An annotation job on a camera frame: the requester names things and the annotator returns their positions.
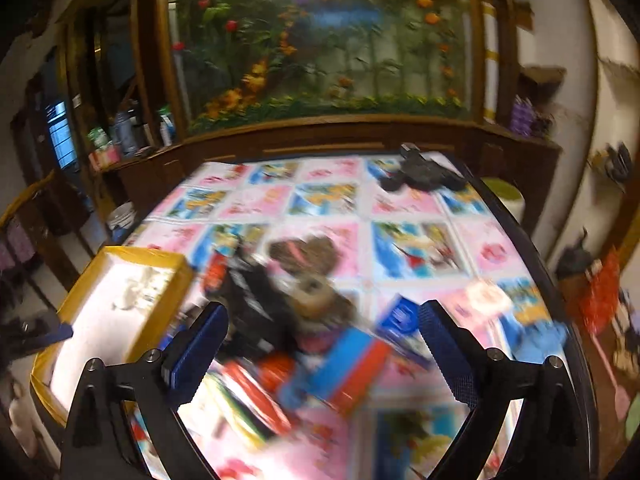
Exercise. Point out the blue Vinda tissue pack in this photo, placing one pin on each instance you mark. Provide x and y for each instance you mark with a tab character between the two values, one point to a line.
399	326

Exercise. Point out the beige tape roll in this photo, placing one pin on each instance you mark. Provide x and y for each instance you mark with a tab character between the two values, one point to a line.
312	296

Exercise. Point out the orange plastic bag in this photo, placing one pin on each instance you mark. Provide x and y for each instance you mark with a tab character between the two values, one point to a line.
214	274

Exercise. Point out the blue cloth glove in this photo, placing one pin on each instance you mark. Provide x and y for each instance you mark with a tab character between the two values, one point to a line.
533	343

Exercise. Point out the black foil snack bag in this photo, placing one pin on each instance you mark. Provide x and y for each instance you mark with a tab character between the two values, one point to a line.
261	320

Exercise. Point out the white plastic bucket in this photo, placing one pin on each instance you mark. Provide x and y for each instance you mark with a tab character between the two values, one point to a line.
509	195

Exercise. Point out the colourful patterned tablecloth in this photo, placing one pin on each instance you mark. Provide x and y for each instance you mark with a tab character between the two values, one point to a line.
441	245

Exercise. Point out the yellow cardboard tray box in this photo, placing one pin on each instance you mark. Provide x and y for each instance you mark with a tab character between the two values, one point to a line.
120	307

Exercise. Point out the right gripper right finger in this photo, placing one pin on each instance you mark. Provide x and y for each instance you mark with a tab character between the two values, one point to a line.
548	441

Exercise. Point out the blue red cloth pack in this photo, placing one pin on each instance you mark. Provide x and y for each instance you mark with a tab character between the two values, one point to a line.
343	378

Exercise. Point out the grey kettle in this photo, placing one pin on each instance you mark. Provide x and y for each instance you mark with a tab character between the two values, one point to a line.
124	134

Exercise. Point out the black clamp device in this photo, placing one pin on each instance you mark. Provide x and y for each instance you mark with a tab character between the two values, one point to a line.
420	174

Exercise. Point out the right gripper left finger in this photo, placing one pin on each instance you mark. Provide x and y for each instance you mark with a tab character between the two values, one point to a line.
98	442

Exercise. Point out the wooden chair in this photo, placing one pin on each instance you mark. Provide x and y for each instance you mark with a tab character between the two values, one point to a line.
24	209

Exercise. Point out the flower mural picture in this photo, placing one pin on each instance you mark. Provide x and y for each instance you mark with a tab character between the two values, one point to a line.
244	62

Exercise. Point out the purple bottles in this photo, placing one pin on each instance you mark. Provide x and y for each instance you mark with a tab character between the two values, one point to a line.
522	117

